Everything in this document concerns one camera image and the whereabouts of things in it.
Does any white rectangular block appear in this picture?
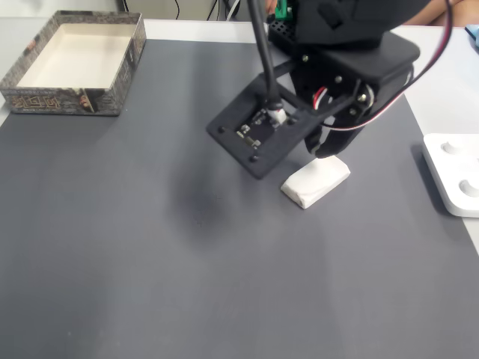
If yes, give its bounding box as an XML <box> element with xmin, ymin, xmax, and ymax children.
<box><xmin>280</xmin><ymin>154</ymin><xmax>352</xmax><ymax>210</ymax></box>

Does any patterned cardboard box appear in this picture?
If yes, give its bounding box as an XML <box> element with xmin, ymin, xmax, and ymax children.
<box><xmin>0</xmin><ymin>10</ymin><xmax>147</xmax><ymax>117</ymax></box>

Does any green clamp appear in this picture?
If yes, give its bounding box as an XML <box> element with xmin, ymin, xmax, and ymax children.
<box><xmin>274</xmin><ymin>0</ymin><xmax>293</xmax><ymax>19</ymax></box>

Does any light blue object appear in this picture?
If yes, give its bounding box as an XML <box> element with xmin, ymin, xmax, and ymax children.
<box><xmin>465</xmin><ymin>24</ymin><xmax>479</xmax><ymax>52</ymax></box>

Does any white plastic dimpled base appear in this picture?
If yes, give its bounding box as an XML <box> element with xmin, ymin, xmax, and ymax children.
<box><xmin>422</xmin><ymin>132</ymin><xmax>479</xmax><ymax>218</ymax></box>

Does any grey table mat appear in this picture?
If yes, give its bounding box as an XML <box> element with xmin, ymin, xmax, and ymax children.
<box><xmin>0</xmin><ymin>38</ymin><xmax>479</xmax><ymax>359</ymax></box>

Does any thick black camera cable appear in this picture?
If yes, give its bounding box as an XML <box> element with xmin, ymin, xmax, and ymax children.
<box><xmin>245</xmin><ymin>0</ymin><xmax>288</xmax><ymax>121</ymax></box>

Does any red white black servo wire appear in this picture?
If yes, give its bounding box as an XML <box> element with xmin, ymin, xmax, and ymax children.
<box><xmin>312</xmin><ymin>0</ymin><xmax>456</xmax><ymax>132</ymax></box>

